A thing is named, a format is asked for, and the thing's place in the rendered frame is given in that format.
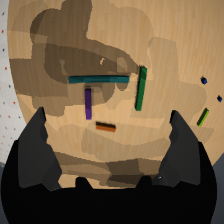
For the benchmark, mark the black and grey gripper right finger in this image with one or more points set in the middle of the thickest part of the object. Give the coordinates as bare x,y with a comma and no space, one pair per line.
186,166

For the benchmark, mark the turquoise rod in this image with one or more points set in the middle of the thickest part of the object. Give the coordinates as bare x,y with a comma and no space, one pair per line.
99,79

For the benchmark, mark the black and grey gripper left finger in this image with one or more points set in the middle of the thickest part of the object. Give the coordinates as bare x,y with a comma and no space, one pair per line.
31,170

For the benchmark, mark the brown rod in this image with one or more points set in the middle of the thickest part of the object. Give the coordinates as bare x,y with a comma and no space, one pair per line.
105,127

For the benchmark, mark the purple rod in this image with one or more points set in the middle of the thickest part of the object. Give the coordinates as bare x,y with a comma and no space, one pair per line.
88,104

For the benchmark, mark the small blue cube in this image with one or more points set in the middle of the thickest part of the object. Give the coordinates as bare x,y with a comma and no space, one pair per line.
204,80

